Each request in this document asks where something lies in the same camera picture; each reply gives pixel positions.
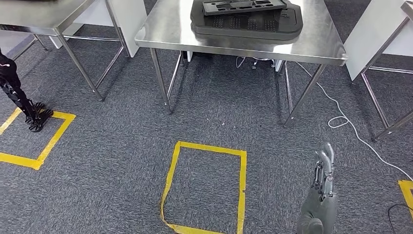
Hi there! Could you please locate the black floor cable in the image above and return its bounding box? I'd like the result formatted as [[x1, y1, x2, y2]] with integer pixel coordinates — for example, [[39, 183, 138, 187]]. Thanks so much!
[[388, 203, 413, 234]]

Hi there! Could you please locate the stainless steel workbench table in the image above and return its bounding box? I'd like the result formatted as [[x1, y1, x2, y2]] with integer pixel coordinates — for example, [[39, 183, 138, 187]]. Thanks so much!
[[0, 0, 131, 102], [134, 0, 348, 128], [360, 1, 413, 143]]

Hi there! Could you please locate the black plastic engine cover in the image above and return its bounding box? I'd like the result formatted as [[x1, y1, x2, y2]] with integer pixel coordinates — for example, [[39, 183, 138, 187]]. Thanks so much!
[[190, 0, 304, 41]]

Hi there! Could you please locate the white floor cable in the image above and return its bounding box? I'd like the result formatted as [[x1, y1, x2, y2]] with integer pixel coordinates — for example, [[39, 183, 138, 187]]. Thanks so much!
[[295, 61, 413, 181]]

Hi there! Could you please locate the yellow floor tape square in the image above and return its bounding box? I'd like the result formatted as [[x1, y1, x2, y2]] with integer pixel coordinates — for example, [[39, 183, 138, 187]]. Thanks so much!
[[160, 141, 247, 234], [0, 108, 76, 171], [397, 180, 413, 220]]

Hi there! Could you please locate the white panel desk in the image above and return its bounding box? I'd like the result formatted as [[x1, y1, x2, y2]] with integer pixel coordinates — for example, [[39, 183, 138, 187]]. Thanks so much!
[[343, 0, 413, 81], [48, 0, 148, 58]]

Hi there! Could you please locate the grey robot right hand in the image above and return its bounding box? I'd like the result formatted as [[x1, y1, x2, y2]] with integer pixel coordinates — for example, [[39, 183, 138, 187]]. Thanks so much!
[[296, 143, 339, 234]]

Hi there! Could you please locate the black plastic plate frame part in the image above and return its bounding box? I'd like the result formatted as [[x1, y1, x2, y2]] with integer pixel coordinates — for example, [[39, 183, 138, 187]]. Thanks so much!
[[202, 0, 288, 16]]

